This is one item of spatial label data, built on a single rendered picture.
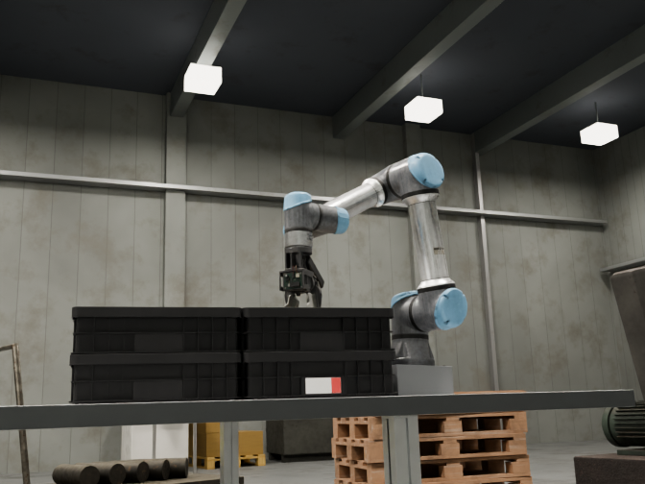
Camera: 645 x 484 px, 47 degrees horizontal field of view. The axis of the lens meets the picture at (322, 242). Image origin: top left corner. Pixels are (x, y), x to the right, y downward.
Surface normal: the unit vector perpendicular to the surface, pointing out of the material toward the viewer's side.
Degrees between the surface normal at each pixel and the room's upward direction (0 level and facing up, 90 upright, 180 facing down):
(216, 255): 90
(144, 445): 90
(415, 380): 90
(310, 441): 90
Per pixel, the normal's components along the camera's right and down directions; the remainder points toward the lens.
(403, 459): 0.37, -0.22
